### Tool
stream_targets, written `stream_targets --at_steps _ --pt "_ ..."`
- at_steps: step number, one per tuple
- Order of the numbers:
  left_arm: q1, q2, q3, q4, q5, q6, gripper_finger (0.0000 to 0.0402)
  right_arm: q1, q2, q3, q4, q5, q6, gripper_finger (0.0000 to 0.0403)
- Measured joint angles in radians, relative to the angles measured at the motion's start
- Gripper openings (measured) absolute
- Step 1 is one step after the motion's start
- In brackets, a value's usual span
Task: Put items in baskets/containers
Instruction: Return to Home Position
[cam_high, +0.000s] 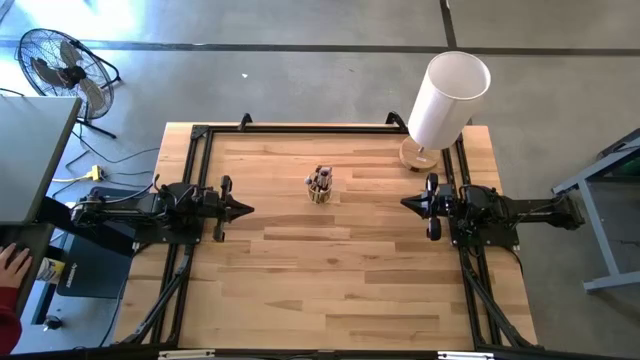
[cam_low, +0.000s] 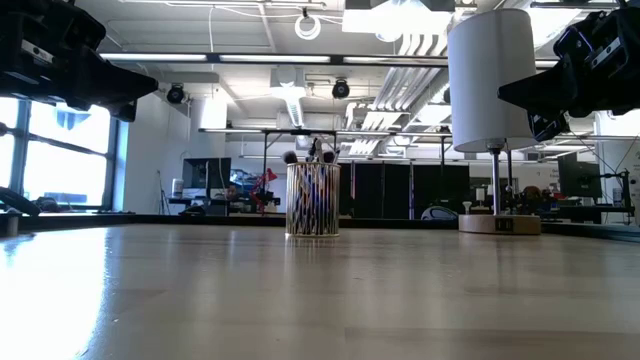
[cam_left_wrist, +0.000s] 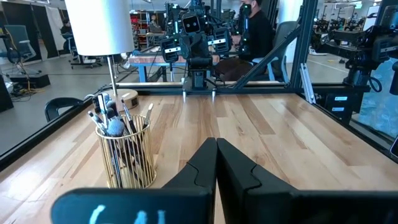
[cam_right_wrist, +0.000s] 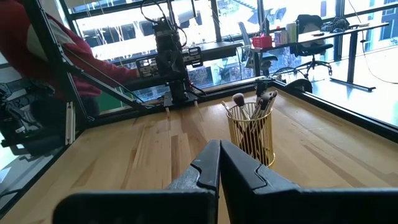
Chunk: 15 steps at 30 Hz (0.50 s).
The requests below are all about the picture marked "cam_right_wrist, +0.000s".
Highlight silver metal bracket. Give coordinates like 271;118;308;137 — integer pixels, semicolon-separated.
64;101;76;146

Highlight black office chair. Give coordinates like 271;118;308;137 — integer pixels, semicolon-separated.
294;14;334;79

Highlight long black office desk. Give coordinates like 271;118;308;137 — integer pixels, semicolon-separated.
251;21;389;93

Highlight person's forearm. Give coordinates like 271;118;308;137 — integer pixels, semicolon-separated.
71;40;139;91

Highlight red box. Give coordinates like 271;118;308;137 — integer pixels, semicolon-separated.
252;35;274;49

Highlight black bag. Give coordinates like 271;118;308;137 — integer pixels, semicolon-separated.
322;17;351;32

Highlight person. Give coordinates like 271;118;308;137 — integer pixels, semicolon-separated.
0;0;103;98

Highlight white and green containers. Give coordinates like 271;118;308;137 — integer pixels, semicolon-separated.
273;21;299;44

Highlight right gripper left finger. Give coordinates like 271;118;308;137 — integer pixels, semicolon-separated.
52;139;221;224

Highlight grey office chair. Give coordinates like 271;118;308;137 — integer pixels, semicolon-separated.
238;21;279;77

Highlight black computer case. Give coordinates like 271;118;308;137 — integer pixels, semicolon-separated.
0;80;75;156

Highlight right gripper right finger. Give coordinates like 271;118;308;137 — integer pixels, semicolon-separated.
220;139;398;224

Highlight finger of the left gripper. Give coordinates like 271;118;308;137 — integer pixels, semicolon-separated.
171;49;185;80
160;50;172;81

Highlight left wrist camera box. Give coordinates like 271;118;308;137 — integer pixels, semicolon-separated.
153;17;175;48

